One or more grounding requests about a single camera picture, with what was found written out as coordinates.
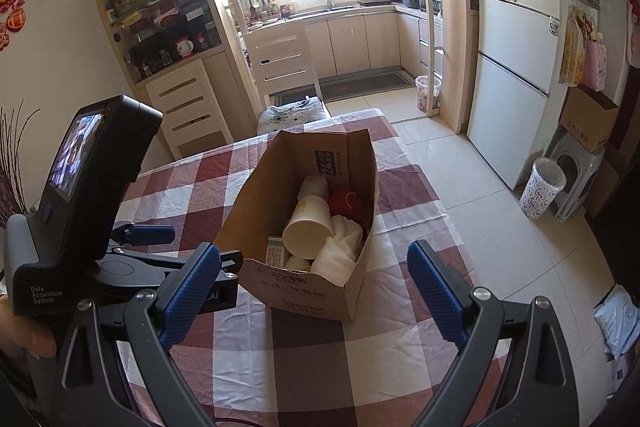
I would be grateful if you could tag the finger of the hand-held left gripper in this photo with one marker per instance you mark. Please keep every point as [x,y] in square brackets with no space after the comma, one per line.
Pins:
[160,263]
[150,234]

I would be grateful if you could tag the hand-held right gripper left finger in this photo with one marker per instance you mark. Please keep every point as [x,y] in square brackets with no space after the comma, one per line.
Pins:
[187,297]

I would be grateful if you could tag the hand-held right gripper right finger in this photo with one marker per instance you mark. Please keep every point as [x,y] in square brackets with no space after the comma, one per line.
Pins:
[435,297]

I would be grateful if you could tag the small green white carton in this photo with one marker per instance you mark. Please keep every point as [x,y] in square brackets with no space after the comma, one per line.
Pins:
[276,252]

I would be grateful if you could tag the white towel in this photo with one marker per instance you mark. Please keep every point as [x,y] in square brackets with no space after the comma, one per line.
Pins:
[335,262]
[347,232]

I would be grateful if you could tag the brown cardboard box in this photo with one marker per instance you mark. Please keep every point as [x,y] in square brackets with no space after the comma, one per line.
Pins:
[300,297]

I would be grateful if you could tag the red paper meal box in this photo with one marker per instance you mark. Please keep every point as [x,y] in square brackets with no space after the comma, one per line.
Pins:
[345,202]

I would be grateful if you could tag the white paper cup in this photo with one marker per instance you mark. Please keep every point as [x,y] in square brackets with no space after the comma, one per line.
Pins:
[305,232]

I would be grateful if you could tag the white plastic container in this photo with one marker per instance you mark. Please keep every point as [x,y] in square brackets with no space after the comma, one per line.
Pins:
[314,188]

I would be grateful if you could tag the person's left hand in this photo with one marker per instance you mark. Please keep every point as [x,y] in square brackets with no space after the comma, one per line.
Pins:
[30,332]

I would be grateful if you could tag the dried branch arrangement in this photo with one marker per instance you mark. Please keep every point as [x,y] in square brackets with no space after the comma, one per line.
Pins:
[12,167]

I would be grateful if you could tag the white painted mug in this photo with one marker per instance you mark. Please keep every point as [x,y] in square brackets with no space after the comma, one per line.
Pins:
[183,47]

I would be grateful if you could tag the beige display cabinet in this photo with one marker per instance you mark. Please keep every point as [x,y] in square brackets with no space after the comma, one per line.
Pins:
[220,82]

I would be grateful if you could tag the red checkered tablecloth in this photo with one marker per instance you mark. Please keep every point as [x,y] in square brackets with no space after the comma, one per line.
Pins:
[310,357]

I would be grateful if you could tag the white patterned waste bin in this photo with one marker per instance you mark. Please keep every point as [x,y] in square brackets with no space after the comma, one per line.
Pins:
[540,192]

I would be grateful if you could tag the floral chair cushion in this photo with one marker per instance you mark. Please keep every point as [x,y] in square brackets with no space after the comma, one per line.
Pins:
[292,117]

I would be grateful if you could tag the grey plastic mailer bag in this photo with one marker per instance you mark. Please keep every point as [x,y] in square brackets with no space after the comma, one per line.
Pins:
[617,317]

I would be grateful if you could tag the grey plastic stool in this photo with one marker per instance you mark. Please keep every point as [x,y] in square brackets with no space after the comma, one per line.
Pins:
[580,177]

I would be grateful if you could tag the white printed box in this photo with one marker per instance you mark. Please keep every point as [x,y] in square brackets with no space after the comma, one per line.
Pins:
[619,369]

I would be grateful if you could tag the small kitchen waste bin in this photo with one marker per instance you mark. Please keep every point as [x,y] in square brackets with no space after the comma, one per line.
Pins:
[427,96]

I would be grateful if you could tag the row of condiment bottles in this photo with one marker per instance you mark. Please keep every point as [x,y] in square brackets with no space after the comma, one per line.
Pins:
[260,7]

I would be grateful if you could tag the white refrigerator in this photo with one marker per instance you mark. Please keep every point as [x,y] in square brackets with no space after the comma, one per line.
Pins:
[505,107]

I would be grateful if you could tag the dark kitchen floor mat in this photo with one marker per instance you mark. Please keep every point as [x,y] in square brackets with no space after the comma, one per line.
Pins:
[360,84]

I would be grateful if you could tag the beige kitchen base cabinets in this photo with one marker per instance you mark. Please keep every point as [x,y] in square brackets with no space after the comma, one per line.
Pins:
[350,42]

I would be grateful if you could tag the yellow printed bag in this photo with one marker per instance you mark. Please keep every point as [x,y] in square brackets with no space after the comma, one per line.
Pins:
[572,52]

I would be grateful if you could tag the pink paper bag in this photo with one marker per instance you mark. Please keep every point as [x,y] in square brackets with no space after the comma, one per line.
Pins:
[595,64]

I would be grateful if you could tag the black white fridge magnet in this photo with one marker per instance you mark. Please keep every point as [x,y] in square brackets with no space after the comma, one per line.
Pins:
[553,26]

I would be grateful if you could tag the red paper wall decoration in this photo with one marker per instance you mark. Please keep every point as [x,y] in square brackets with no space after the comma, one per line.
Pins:
[12,7]

